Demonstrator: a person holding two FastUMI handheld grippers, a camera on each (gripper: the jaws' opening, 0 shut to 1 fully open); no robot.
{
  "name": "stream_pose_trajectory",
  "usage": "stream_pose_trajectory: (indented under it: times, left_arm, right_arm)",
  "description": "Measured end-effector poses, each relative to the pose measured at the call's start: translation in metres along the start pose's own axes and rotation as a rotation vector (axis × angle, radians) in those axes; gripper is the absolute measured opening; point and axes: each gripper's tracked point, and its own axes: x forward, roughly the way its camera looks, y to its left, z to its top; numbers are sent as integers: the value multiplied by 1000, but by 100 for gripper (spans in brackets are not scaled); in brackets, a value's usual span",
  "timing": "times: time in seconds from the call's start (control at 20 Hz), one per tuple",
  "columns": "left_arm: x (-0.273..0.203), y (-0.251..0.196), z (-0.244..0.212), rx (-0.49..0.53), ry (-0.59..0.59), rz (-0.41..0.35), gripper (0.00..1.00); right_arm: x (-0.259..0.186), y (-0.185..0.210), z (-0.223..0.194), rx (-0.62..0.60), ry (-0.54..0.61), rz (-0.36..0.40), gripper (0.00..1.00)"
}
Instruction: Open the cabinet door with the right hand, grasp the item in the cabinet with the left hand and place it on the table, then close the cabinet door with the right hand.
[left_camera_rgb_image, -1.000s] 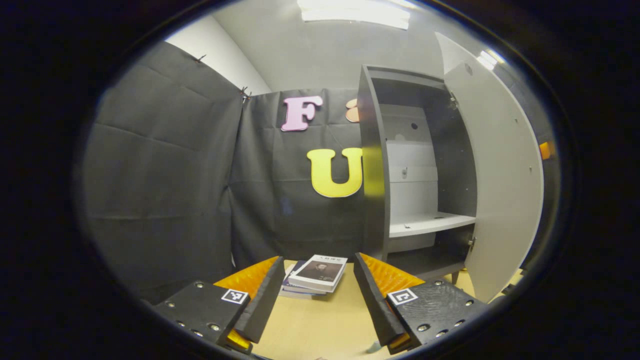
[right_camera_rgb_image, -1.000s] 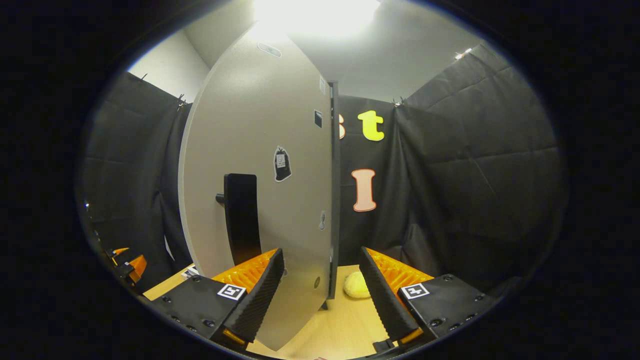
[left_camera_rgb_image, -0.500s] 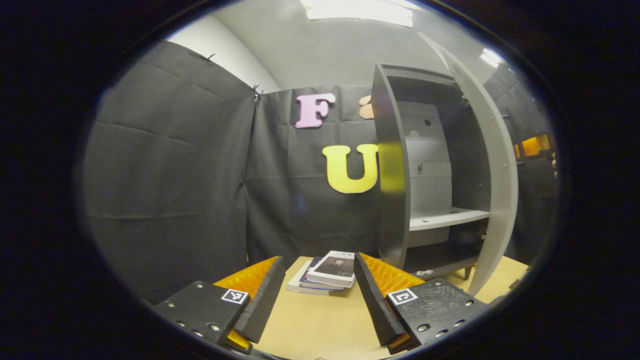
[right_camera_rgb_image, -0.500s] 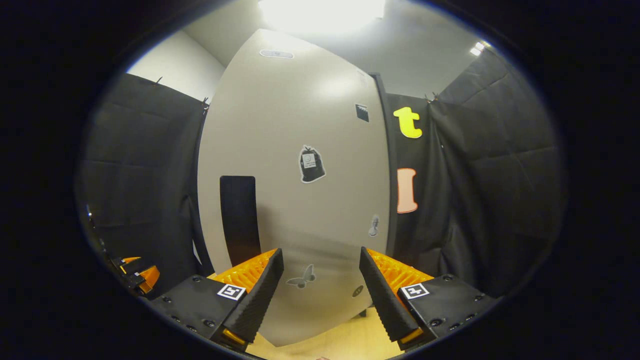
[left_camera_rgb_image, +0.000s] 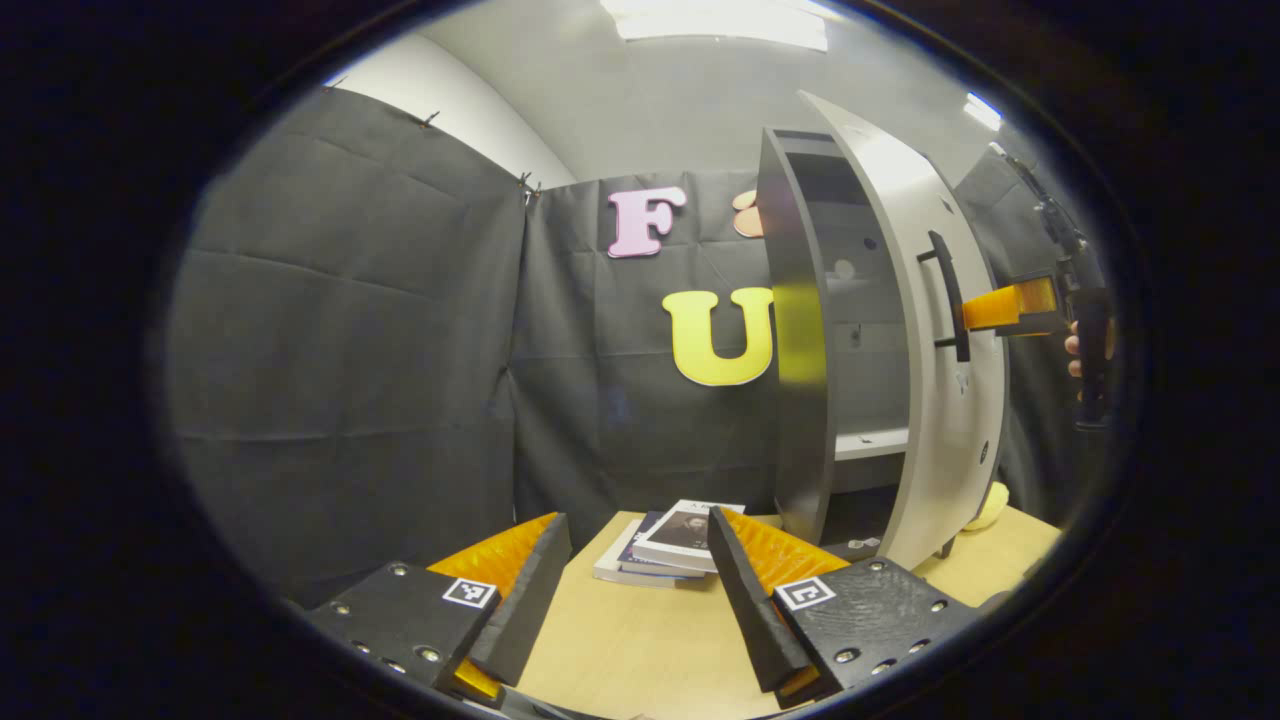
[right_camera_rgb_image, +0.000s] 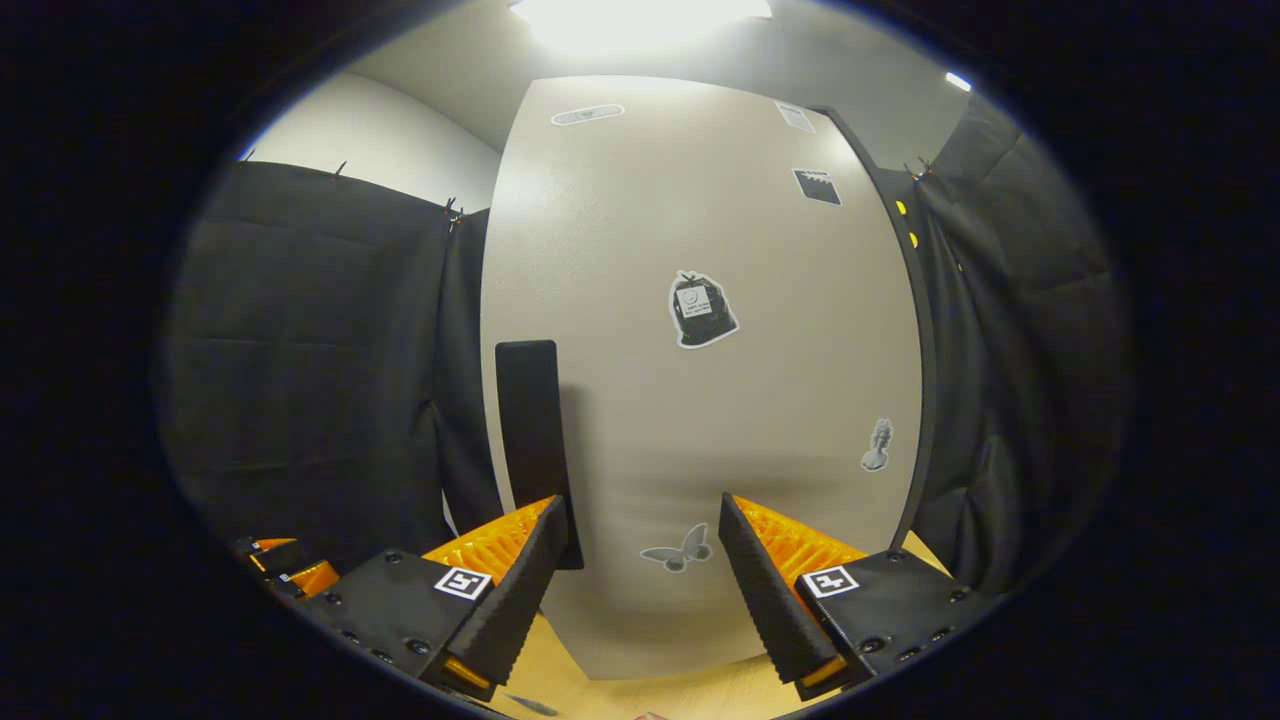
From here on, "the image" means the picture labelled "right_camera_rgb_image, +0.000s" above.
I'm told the large ceiling light panel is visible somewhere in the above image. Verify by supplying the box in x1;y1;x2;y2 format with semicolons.
508;0;775;53

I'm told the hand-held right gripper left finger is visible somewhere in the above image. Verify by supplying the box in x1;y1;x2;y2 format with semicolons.
303;494;569;704

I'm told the dark grey cabinet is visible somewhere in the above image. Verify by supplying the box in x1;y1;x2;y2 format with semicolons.
808;104;943;553

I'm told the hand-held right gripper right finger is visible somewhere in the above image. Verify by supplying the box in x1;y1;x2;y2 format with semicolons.
716;491;993;704

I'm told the black backdrop cloth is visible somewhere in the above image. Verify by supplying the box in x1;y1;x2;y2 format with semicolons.
160;92;1133;603

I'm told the black cabinet door handle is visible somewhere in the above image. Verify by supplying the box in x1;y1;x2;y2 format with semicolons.
494;340;587;572

